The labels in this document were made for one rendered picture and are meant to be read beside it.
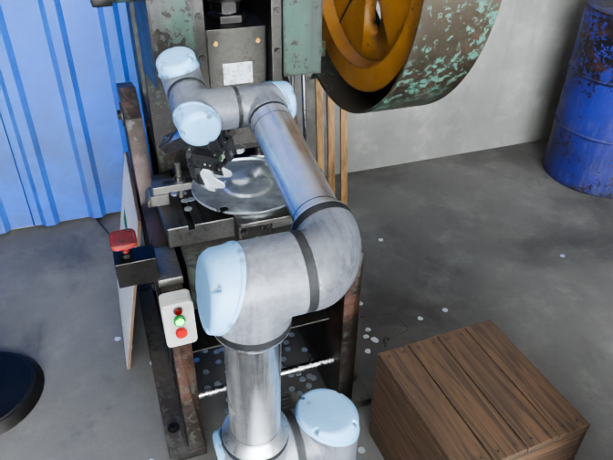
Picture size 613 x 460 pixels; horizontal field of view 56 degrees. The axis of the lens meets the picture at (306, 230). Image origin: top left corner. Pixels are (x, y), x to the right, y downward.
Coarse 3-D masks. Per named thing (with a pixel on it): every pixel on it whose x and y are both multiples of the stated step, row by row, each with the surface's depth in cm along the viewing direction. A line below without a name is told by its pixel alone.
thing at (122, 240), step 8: (112, 232) 135; (120, 232) 135; (128, 232) 136; (112, 240) 133; (120, 240) 133; (128, 240) 133; (136, 240) 133; (112, 248) 131; (120, 248) 132; (128, 248) 132
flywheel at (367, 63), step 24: (336, 0) 165; (360, 0) 150; (384, 0) 139; (408, 0) 128; (336, 24) 165; (360, 24) 153; (384, 24) 141; (408, 24) 124; (336, 48) 163; (360, 48) 156; (384, 48) 143; (408, 48) 126; (360, 72) 150; (384, 72) 138
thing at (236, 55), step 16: (208, 16) 136; (224, 16) 134; (240, 16) 135; (256, 16) 140; (208, 32) 130; (224, 32) 131; (240, 32) 133; (256, 32) 134; (208, 48) 132; (224, 48) 133; (240, 48) 135; (256, 48) 136; (224, 64) 135; (240, 64) 136; (256, 64) 138; (224, 80) 137; (240, 80) 139; (256, 80) 140; (240, 128) 142
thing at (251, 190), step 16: (240, 160) 162; (256, 160) 162; (240, 176) 153; (256, 176) 153; (272, 176) 154; (192, 192) 147; (208, 192) 147; (224, 192) 147; (240, 192) 146; (256, 192) 146; (272, 192) 147; (240, 208) 141; (256, 208) 141; (272, 208) 141
